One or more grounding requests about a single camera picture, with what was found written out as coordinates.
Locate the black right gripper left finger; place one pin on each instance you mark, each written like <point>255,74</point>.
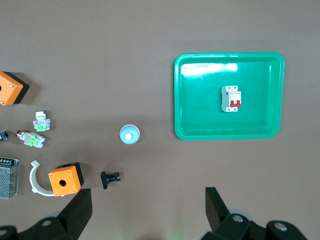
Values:
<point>65,222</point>

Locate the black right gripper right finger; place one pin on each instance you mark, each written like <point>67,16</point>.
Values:
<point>232,227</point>

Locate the white red circuit breaker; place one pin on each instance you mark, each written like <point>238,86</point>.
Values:
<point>231,98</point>

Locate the orange button box black base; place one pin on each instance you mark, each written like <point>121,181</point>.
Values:
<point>10,87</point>
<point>67,175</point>

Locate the small white pipe clamp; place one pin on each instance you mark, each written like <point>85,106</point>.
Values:
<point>33,185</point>

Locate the metal mesh power supply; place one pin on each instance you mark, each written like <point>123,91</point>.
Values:
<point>8,177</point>

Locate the red lens indicator green block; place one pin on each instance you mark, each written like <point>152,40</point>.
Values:
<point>31,140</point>

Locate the white push button green block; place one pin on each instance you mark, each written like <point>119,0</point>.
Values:
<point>41,122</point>

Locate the orange capped black buzzer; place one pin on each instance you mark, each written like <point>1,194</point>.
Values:
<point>3,135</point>

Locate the blue white dome button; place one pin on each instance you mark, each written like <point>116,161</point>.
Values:
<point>129,134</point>

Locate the green plastic tray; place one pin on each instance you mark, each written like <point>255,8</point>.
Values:
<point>200,112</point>

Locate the brown table cover mat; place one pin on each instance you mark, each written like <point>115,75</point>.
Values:
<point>125,50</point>

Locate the small black switch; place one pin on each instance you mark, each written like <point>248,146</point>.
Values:
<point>107,179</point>

